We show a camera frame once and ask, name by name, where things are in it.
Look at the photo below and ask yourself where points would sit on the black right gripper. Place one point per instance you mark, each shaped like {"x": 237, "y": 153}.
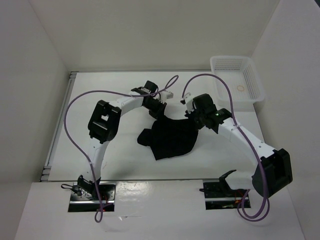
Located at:
{"x": 190, "y": 116}

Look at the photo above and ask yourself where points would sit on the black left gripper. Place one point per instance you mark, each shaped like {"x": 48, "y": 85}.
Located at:
{"x": 159, "y": 112}

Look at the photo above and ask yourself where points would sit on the black skirt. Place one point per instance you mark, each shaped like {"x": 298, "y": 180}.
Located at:
{"x": 169, "y": 138}

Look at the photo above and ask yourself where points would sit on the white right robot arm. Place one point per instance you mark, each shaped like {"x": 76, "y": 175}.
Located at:
{"x": 272, "y": 169}

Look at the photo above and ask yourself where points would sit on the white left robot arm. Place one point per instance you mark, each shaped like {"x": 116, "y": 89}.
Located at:
{"x": 104, "y": 124}

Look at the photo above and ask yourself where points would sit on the white plastic basket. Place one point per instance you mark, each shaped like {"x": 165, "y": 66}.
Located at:
{"x": 239, "y": 70}

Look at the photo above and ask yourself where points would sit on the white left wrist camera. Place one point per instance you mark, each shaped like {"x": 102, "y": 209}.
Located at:
{"x": 165, "y": 95}

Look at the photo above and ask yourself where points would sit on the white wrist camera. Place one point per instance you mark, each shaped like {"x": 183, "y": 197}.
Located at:
{"x": 188, "y": 101}
{"x": 165, "y": 95}

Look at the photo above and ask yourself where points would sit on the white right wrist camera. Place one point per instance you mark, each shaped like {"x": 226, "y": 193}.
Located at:
{"x": 188, "y": 101}

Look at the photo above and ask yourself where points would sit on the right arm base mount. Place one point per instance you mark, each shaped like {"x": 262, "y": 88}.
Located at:
{"x": 219, "y": 196}

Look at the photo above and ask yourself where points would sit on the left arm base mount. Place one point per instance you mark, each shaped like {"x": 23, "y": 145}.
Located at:
{"x": 81, "y": 201}

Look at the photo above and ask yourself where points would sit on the aluminium table edge rail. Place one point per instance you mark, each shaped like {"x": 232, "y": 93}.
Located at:
{"x": 45, "y": 173}

